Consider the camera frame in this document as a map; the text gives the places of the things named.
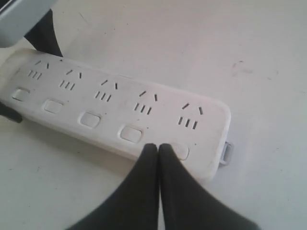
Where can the white five-outlet power strip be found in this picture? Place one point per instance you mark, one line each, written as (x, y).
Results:
(114, 112)

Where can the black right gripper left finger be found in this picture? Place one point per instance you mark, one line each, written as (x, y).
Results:
(134, 205)

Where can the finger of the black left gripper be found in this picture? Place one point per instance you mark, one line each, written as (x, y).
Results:
(10, 113)
(42, 36)

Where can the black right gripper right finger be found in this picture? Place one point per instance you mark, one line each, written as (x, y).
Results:
(187, 205)

